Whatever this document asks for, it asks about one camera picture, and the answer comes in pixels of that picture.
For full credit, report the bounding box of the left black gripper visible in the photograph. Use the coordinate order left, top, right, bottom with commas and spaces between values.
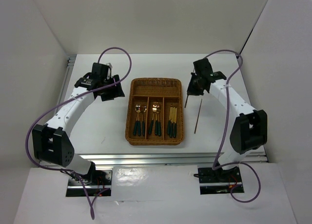
99, 74, 125, 102

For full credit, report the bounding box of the gold knife pile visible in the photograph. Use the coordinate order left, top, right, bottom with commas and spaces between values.
167, 106, 173, 135
170, 107, 175, 138

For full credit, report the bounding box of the gold spoon pile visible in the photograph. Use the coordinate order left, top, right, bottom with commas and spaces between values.
136, 104, 141, 136

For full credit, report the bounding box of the gold spoon green handle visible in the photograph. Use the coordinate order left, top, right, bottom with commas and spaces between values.
133, 104, 138, 136
140, 106, 147, 137

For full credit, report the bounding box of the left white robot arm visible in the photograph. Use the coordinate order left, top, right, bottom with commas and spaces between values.
32, 62, 125, 184

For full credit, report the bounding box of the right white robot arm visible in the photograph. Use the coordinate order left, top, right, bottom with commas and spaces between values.
187, 58, 268, 181

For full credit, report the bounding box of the brown wicker cutlery tray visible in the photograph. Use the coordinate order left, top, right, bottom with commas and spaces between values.
125, 78, 184, 146

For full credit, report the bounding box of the aluminium left side rail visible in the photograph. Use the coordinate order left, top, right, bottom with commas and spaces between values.
57, 54, 77, 105

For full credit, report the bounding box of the aluminium table front rail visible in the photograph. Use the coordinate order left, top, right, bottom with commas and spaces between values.
75, 152, 267, 165

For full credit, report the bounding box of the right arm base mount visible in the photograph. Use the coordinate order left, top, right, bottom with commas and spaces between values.
193, 167, 244, 195

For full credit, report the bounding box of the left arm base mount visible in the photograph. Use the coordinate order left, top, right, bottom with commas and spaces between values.
66, 169, 113, 197

